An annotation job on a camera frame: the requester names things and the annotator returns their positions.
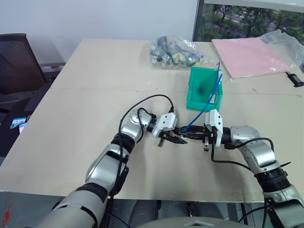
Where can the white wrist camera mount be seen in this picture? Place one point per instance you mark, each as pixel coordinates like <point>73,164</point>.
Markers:
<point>215,117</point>
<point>167,121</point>

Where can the small black device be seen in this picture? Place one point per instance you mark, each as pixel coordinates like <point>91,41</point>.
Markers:
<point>295,79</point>

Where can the pink flat board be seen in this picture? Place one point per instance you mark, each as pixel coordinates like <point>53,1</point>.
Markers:
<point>247,57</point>

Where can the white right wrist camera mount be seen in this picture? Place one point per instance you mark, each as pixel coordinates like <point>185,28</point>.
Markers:
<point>215,117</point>

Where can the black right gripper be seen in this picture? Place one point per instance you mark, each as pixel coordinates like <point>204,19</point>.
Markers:
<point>209,134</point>

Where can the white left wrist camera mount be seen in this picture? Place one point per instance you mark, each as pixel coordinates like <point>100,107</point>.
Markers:
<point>167,121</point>

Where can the grey robot torso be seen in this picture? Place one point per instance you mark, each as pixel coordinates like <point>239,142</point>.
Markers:
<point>190,223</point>

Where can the green plastic bin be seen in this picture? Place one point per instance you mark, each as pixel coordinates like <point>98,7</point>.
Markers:
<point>202,88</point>

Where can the dark window frame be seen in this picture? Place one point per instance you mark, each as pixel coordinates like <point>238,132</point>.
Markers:
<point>197,19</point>

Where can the black office chair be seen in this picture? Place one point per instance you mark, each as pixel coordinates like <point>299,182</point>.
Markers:
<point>16,64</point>

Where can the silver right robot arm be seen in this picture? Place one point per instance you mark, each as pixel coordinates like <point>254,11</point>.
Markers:
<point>245,134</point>

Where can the small blue white card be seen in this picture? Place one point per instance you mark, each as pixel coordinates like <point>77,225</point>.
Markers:
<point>17,122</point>

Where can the clear crumpled plastic bag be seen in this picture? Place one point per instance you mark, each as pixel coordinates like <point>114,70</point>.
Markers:
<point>289,45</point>

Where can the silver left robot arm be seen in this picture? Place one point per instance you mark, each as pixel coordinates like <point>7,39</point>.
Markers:
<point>133,130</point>

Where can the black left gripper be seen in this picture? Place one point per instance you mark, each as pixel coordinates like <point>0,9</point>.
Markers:
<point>169,135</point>

